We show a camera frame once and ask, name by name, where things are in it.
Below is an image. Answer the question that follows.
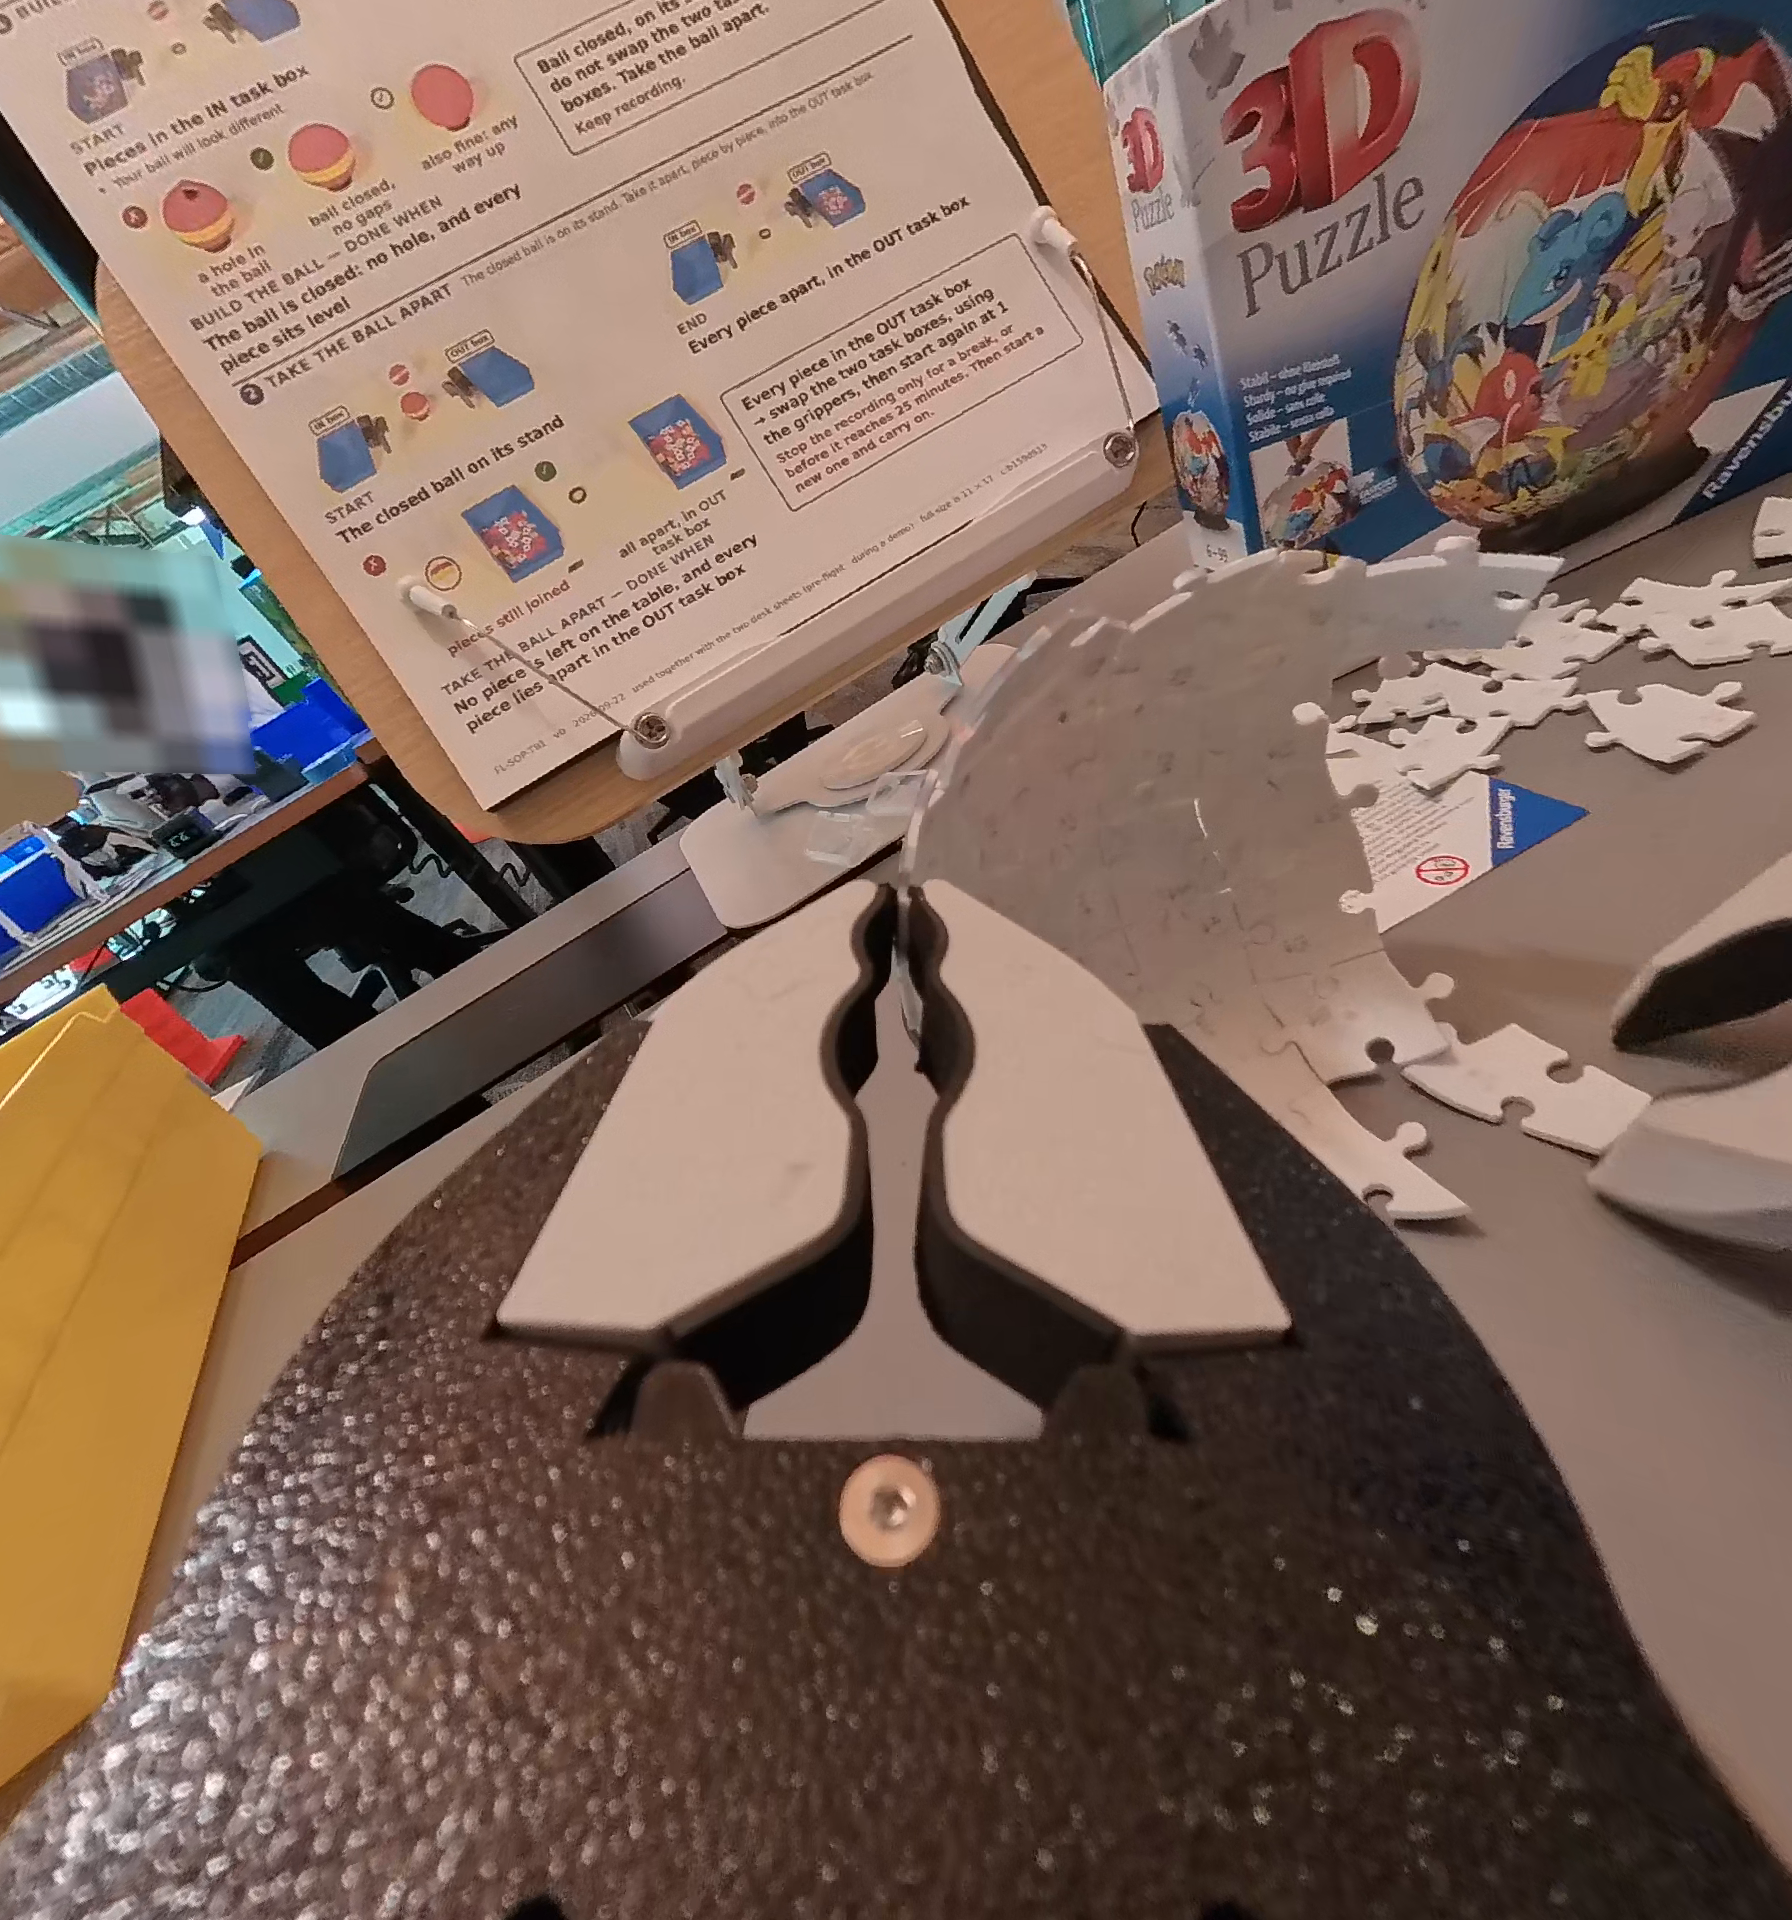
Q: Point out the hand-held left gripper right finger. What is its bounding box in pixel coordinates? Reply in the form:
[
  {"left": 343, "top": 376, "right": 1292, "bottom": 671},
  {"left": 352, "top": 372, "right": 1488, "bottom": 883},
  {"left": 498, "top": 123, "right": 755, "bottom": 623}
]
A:
[{"left": 911, "top": 881, "right": 1294, "bottom": 1339}]

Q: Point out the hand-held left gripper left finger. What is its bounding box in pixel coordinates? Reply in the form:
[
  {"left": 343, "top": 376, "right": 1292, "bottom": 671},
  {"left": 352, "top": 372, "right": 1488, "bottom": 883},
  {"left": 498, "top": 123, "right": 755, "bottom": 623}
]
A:
[{"left": 495, "top": 885, "right": 897, "bottom": 1343}]

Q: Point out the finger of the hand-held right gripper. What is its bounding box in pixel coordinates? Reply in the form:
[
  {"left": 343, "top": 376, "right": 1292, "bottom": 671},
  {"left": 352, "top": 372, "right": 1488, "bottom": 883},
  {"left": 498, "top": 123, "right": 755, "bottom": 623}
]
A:
[
  {"left": 1586, "top": 1047, "right": 1792, "bottom": 1260},
  {"left": 1609, "top": 817, "right": 1792, "bottom": 1053}
]

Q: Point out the white puzzle piece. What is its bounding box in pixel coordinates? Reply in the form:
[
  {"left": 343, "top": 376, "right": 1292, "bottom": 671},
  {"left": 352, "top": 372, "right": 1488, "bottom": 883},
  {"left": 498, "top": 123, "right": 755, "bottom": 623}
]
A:
[{"left": 1398, "top": 1023, "right": 1655, "bottom": 1155}]

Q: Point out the partly built puzzle ball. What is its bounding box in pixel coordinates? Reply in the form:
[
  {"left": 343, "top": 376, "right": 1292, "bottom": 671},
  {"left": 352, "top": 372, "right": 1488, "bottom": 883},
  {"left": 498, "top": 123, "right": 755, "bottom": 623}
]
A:
[{"left": 911, "top": 547, "right": 1564, "bottom": 1225}]

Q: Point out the paper puzzle leaflet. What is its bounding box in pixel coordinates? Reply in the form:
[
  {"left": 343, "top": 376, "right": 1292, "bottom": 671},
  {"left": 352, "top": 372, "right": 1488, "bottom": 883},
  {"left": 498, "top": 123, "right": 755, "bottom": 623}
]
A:
[{"left": 1324, "top": 735, "right": 1587, "bottom": 931}]

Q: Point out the pile of white puzzle pieces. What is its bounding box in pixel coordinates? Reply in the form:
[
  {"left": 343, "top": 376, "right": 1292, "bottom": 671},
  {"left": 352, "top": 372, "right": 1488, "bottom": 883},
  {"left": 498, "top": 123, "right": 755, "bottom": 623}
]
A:
[{"left": 1292, "top": 479, "right": 1792, "bottom": 797}]

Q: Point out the blue puzzle box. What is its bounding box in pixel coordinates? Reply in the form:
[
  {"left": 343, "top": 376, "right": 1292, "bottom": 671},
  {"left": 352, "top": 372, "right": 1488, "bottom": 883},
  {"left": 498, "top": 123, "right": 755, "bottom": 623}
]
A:
[{"left": 1102, "top": 0, "right": 1792, "bottom": 563}]

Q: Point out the yellow plastic bin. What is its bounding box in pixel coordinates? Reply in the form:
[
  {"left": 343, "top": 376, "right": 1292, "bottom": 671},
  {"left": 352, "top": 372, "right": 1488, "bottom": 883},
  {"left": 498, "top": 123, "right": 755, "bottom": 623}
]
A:
[{"left": 0, "top": 990, "right": 264, "bottom": 1817}]

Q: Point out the laminated instruction sheet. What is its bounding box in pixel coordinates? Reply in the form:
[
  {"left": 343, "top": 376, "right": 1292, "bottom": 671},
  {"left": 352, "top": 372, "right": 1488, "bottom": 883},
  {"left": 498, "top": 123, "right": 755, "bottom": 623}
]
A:
[{"left": 0, "top": 0, "right": 1168, "bottom": 811}]

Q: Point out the task instruction sheet on board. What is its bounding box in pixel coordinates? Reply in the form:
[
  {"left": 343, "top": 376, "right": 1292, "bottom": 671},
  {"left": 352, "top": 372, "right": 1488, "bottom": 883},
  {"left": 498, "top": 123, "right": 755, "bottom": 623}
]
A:
[{"left": 92, "top": 0, "right": 1183, "bottom": 848}]

